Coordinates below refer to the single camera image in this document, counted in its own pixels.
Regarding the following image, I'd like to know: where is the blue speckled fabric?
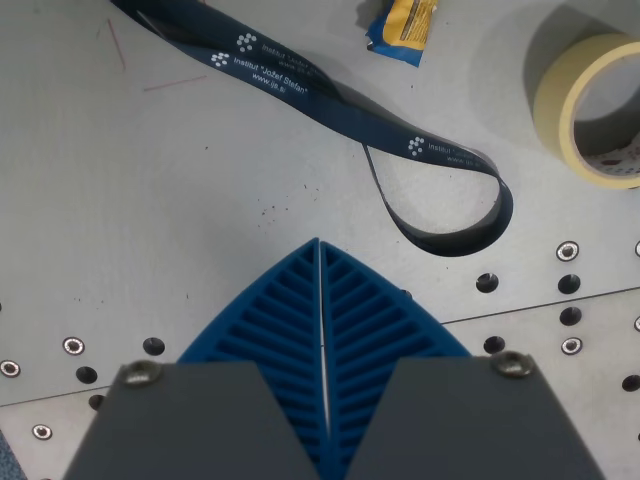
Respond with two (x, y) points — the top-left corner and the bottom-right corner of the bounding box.
(0, 429), (22, 480)

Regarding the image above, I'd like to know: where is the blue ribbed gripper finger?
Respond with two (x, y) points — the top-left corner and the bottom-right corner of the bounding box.
(319, 241), (609, 480)
(62, 238), (332, 480)

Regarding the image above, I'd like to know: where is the dark blue printed lanyard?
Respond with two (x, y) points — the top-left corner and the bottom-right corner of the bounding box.
(109, 0), (515, 259)

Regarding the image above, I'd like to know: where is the yellow and blue packet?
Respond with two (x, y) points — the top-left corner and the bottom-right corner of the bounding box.
(364, 0), (441, 67)

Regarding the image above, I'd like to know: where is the white dotted paper scrap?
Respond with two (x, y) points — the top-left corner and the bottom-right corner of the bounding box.
(583, 138), (640, 177)

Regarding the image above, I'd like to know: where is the beige masking tape roll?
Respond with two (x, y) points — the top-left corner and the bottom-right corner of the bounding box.
(531, 32), (640, 191)

